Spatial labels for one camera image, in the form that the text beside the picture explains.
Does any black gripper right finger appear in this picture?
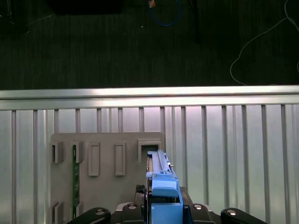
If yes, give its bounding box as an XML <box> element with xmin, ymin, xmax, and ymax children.
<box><xmin>179</xmin><ymin>186</ymin><xmax>269</xmax><ymax>224</ymax></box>

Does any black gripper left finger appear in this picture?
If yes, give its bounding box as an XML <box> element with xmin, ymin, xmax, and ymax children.
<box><xmin>67</xmin><ymin>183</ymin><xmax>148</xmax><ymax>224</ymax></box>

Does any hard disk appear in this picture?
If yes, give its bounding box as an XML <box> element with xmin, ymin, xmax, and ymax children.
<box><xmin>144</xmin><ymin>149</ymin><xmax>190</xmax><ymax>224</ymax></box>

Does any grey parts rack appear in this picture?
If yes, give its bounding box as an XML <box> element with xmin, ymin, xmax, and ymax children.
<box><xmin>48</xmin><ymin>132</ymin><xmax>165</xmax><ymax>224</ymax></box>

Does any green RAM stick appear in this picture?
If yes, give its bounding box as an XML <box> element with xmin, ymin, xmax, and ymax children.
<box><xmin>71</xmin><ymin>144</ymin><xmax>81</xmax><ymax>210</ymax></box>

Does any thin white cable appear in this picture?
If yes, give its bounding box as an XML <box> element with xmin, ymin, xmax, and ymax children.
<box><xmin>229</xmin><ymin>0</ymin><xmax>299</xmax><ymax>86</ymax></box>

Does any blue network cable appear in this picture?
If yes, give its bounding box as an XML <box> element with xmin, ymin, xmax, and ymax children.
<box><xmin>148</xmin><ymin>0</ymin><xmax>183</xmax><ymax>27</ymax></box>

